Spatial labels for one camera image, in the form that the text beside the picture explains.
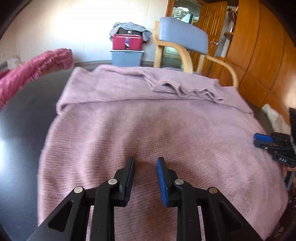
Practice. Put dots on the pink knit sweater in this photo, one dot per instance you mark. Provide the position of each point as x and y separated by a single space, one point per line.
150 127

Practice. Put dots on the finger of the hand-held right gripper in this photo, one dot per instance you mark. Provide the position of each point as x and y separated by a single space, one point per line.
262 138

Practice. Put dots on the grey cloth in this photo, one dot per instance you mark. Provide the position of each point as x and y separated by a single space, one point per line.
129 26

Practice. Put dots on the wooden panel door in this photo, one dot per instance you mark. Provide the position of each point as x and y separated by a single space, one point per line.
212 23

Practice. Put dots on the white cloth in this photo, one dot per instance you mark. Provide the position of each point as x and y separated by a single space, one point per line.
275 115

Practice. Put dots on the grey cushioned wooden armchair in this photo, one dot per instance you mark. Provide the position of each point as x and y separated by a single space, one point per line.
182 34

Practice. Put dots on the wooden door frame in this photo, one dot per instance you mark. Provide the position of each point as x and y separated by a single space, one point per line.
170 9

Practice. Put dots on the wooden wardrobe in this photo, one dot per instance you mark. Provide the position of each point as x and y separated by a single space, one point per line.
261 46

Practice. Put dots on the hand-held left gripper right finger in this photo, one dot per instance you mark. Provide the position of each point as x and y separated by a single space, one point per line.
161 180

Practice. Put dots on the red fabric storage box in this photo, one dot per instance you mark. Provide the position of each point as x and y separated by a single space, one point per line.
120 42

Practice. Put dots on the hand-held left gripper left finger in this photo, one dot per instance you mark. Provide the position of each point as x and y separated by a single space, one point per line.
129 178

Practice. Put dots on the grey-blue plastic storage bin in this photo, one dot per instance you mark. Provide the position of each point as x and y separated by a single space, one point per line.
126 59

